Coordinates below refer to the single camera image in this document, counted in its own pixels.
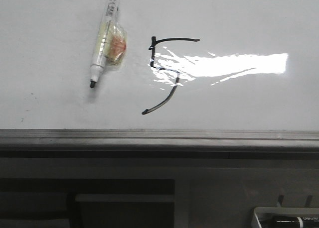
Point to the taped white whiteboard marker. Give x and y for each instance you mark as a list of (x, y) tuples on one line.
[(111, 43)]

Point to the black deli whiteboard marker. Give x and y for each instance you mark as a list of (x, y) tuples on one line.
[(290, 222)]

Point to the white marker tray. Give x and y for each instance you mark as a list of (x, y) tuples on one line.
[(266, 213)]

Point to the white whiteboard with aluminium frame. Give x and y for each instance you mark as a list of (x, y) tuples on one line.
[(195, 73)]

